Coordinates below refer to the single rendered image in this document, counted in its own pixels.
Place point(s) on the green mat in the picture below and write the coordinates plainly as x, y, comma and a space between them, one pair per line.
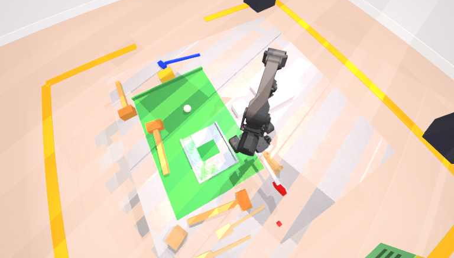
184, 191

